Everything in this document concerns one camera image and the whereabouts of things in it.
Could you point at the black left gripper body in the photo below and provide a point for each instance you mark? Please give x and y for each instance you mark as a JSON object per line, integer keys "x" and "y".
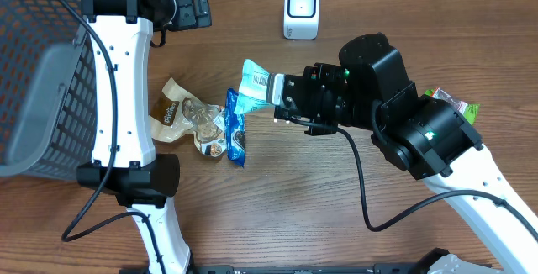
{"x": 187, "y": 13}

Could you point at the green clear candy bag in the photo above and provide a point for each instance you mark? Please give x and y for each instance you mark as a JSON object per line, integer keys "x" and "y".
{"x": 468, "y": 110}

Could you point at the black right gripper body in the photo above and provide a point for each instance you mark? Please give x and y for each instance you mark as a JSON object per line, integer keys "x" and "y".
{"x": 326, "y": 92}

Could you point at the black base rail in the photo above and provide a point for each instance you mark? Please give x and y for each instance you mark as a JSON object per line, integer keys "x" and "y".
{"x": 436, "y": 261}

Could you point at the grey plastic mesh basket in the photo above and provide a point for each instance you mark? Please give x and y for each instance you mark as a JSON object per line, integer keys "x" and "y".
{"x": 48, "y": 90}

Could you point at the blue Oreo cookie pack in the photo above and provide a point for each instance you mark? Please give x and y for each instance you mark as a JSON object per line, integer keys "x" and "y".
{"x": 234, "y": 130}

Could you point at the teal white snack packet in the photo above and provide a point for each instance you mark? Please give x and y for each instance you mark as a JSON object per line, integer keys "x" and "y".
{"x": 252, "y": 89}

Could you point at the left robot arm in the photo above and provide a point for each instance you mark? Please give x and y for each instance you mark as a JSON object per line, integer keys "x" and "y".
{"x": 124, "y": 160}

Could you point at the white barcode scanner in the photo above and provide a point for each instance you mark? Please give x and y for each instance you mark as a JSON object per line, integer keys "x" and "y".
{"x": 301, "y": 19}

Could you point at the beige Pantree snack bag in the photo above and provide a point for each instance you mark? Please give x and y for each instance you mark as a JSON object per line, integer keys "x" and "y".
{"x": 178, "y": 113}

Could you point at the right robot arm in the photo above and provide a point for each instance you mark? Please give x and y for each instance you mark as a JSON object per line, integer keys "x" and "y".
{"x": 423, "y": 135}

